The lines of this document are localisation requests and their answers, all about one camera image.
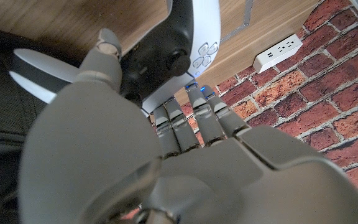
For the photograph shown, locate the red brick print backdrop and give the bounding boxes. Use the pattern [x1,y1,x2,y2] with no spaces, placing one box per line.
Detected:
[121,0,358,224]

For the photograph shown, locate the white black game controller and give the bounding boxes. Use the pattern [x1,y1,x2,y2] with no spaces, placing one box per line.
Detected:
[8,0,222,114]

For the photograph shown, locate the white power strip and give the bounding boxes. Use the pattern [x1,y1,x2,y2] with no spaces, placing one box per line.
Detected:
[252,33,304,74]

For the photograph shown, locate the silver tape outline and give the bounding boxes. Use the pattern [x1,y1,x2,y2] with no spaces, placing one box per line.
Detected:
[219,0,254,44]

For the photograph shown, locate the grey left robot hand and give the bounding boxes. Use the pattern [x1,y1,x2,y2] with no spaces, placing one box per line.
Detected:
[19,27,358,224]

